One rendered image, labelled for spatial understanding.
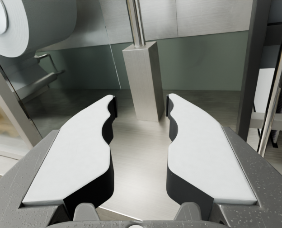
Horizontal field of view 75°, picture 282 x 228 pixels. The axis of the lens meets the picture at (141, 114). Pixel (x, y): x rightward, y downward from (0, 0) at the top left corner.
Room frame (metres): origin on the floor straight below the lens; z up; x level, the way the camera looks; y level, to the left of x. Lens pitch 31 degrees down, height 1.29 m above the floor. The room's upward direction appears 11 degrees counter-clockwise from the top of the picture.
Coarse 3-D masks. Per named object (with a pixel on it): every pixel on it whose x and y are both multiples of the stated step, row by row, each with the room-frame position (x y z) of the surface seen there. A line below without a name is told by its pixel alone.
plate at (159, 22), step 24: (120, 0) 0.89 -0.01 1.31; (144, 0) 0.84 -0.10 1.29; (168, 0) 0.80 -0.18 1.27; (192, 0) 0.75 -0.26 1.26; (216, 0) 0.72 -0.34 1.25; (240, 0) 0.68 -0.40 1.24; (120, 24) 0.90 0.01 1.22; (144, 24) 0.85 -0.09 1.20; (168, 24) 0.80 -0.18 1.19; (192, 24) 0.76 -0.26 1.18; (216, 24) 0.71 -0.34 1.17; (240, 24) 0.68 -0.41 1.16
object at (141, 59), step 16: (128, 0) 0.61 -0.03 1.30; (128, 16) 0.62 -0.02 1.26; (128, 48) 0.61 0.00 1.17; (144, 48) 0.57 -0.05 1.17; (128, 64) 0.60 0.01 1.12; (144, 64) 0.57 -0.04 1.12; (144, 80) 0.58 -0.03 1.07; (160, 80) 0.63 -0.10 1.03; (144, 96) 0.58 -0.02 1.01; (160, 96) 0.61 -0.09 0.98; (144, 112) 0.59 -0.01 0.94; (160, 112) 0.59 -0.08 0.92
